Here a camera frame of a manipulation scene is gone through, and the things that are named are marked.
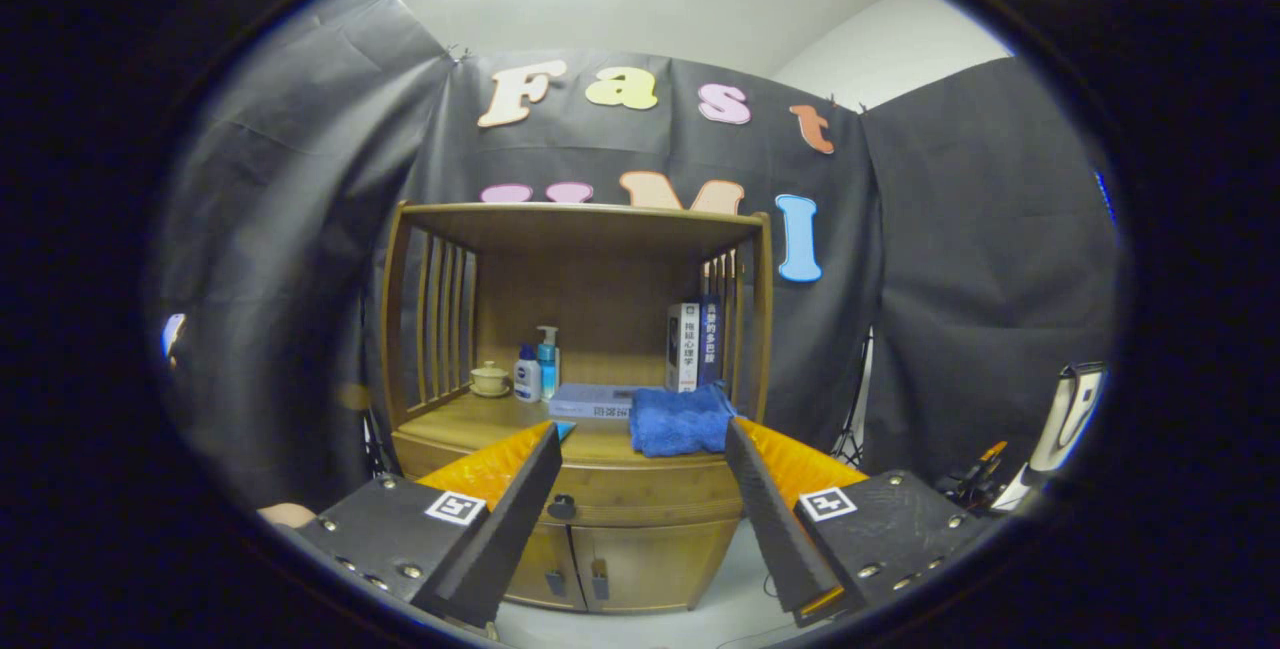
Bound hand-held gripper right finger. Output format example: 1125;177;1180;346
724;417;991;627

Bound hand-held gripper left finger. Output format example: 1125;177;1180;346
296;420;564;628

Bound wooden drawer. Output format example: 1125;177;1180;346
392;429;746;527

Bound wooden cabinet door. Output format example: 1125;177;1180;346
570;519;743;614
500;519;589;613

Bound wooden countertop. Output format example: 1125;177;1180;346
395;391;746;465

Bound wooden cabinet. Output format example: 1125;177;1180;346
378;201;776;615

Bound blue folded towel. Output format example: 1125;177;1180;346
629;382;739;458

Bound white bottle with blue cap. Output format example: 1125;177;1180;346
513;344;543;404

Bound flat-lying white book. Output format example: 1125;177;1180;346
547;384;641;420

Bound blue pump bottle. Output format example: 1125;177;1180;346
536;325;561;400

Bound dark blue upright book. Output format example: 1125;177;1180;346
698;294;723;388

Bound white upright book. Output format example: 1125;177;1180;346
667;302;702;393

